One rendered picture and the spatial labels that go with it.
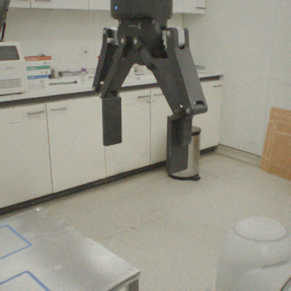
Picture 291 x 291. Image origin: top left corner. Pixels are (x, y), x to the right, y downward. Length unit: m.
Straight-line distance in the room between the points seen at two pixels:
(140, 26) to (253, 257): 0.49
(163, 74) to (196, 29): 3.92
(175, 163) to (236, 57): 3.58
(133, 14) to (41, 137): 2.50
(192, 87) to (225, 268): 0.48
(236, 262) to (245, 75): 3.27
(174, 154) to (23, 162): 2.49
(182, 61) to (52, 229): 0.76
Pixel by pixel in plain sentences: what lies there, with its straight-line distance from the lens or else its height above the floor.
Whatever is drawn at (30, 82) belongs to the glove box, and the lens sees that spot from 3.22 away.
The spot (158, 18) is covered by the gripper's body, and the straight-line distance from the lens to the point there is 0.44.
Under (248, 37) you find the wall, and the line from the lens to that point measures 3.91.
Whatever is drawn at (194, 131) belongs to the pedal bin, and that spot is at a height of 0.46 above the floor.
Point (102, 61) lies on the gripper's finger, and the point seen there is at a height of 1.31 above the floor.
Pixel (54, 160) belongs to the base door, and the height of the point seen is 0.35.
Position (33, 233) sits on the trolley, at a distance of 1.07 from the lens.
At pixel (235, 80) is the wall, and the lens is 4.02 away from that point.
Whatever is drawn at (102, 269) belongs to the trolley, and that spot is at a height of 0.82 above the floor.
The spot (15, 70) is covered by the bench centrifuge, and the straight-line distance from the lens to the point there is 2.74.
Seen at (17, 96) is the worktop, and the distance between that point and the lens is 2.74.
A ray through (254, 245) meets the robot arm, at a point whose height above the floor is 0.96.
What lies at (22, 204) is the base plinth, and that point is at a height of 0.03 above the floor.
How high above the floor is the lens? 1.35
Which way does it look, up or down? 17 degrees down
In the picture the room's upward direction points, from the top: straight up
